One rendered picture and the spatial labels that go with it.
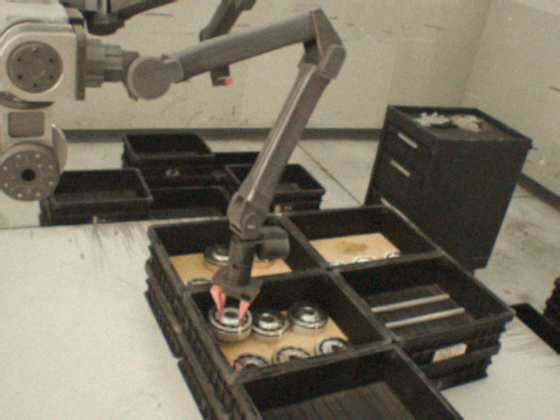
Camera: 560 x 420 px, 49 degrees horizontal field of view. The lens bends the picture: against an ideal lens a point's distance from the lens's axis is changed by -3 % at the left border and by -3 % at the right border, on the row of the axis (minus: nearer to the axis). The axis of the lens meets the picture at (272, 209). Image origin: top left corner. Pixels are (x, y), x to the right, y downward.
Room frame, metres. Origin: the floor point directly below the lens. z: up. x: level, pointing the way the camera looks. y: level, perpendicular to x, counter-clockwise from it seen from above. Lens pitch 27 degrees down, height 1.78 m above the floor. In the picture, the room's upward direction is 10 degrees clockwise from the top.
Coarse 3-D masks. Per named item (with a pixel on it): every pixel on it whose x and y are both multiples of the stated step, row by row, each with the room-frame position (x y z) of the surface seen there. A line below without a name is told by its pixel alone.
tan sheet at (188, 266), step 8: (176, 256) 1.46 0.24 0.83; (184, 256) 1.47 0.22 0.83; (192, 256) 1.48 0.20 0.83; (200, 256) 1.48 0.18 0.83; (176, 264) 1.42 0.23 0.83; (184, 264) 1.43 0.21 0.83; (192, 264) 1.44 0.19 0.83; (200, 264) 1.44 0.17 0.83; (280, 264) 1.52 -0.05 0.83; (184, 272) 1.39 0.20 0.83; (192, 272) 1.40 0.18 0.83; (200, 272) 1.40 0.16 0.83; (208, 272) 1.41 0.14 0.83; (256, 272) 1.45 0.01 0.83; (264, 272) 1.46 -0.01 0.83; (272, 272) 1.47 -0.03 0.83; (280, 272) 1.47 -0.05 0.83; (184, 280) 1.35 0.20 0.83
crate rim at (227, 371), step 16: (320, 272) 1.35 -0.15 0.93; (208, 288) 1.20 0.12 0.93; (192, 304) 1.12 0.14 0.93; (368, 320) 1.18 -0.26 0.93; (208, 336) 1.03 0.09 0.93; (384, 336) 1.13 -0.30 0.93; (336, 352) 1.05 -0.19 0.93; (224, 368) 0.94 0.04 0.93; (256, 368) 0.95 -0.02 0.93; (272, 368) 0.96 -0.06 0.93
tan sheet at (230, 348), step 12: (288, 336) 1.20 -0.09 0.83; (300, 336) 1.21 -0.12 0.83; (312, 336) 1.22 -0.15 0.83; (324, 336) 1.22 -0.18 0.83; (336, 336) 1.23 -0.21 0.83; (228, 348) 1.12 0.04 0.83; (240, 348) 1.12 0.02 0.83; (252, 348) 1.13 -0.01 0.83; (264, 348) 1.14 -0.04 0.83; (276, 348) 1.15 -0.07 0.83; (312, 348) 1.17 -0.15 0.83; (228, 360) 1.08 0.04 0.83
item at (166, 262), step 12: (276, 216) 1.61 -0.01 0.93; (156, 228) 1.43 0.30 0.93; (288, 228) 1.55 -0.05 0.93; (156, 240) 1.37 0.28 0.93; (300, 240) 1.50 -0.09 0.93; (156, 252) 1.34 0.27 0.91; (312, 252) 1.44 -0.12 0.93; (168, 264) 1.26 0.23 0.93; (324, 264) 1.39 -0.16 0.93; (168, 276) 1.25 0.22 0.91; (264, 276) 1.29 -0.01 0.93; (276, 276) 1.30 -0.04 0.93; (180, 288) 1.18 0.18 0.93; (192, 288) 1.19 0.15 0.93
